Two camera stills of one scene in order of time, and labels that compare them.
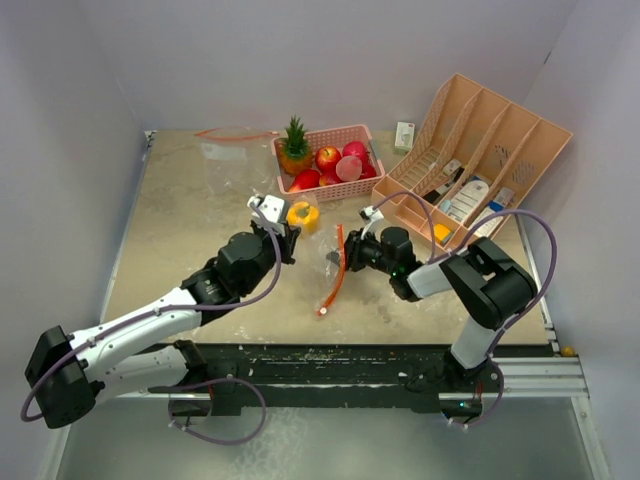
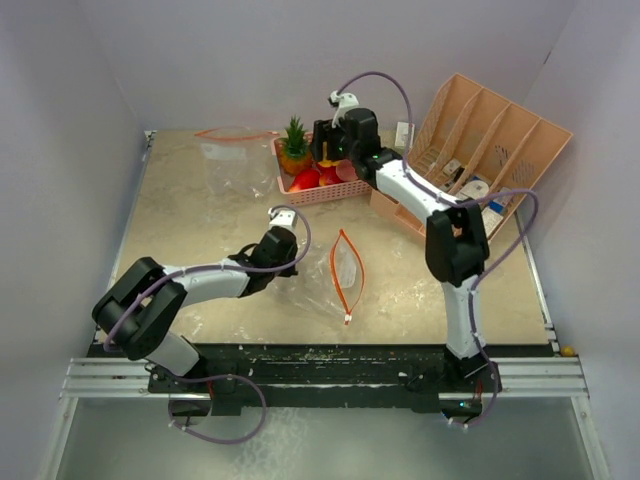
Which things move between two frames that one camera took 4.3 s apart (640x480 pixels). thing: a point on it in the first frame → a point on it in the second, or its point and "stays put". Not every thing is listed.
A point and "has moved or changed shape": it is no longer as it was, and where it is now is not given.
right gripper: [353, 247] → [323, 131]
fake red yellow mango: [305, 179] stays put
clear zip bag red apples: [238, 160] stays put
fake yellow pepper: [305, 216] has moved or changed shape
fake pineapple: [297, 155] stays put
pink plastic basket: [338, 189] stays put
